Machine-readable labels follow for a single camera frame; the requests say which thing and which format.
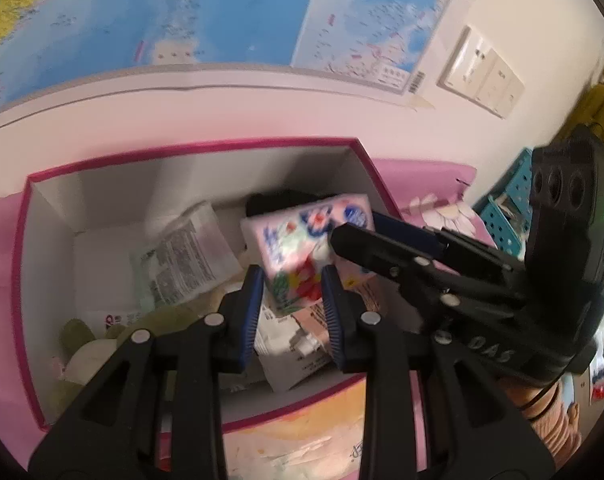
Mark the green plush toy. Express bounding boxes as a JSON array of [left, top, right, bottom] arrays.
[[49, 305, 223, 411]]

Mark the white red label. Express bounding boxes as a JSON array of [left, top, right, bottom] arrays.
[[589, 350, 604, 401]]

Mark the blue plastic basket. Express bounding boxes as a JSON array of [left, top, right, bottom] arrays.
[[492, 147, 535, 221]]

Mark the white packet red print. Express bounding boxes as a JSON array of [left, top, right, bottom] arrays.
[[79, 307, 148, 341]]

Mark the pink printed bedsheet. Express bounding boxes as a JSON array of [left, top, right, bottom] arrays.
[[0, 157, 498, 480]]

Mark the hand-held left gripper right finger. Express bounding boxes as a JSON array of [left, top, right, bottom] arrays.
[[321, 266, 558, 480]]

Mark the teal plastic basket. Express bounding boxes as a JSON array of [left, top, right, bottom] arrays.
[[472, 195, 533, 256]]

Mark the clear printed packet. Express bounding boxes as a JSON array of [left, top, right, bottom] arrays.
[[129, 201, 244, 311]]

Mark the pink floral tissue pack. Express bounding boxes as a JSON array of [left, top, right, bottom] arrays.
[[239, 192, 375, 318]]

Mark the white wall socket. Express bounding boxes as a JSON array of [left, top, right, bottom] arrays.
[[477, 55, 514, 111], [439, 25, 497, 100]]

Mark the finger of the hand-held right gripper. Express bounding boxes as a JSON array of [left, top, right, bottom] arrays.
[[330, 223, 528, 321], [372, 211, 528, 283]]

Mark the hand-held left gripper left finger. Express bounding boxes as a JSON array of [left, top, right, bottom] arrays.
[[27, 265, 264, 480]]

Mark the person's right hand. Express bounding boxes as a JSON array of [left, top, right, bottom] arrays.
[[497, 374, 583, 466]]

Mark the white wet wipes pack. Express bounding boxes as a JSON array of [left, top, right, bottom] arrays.
[[254, 305, 333, 393]]

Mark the colourful wall map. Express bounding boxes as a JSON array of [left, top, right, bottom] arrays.
[[0, 0, 468, 126]]

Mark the pink cardboard box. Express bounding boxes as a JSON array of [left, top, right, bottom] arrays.
[[11, 136, 408, 433]]

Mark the cotton swab packet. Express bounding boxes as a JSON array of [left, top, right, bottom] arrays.
[[292, 280, 383, 356]]

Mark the yellow cloth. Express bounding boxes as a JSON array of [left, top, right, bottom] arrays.
[[564, 62, 604, 151]]

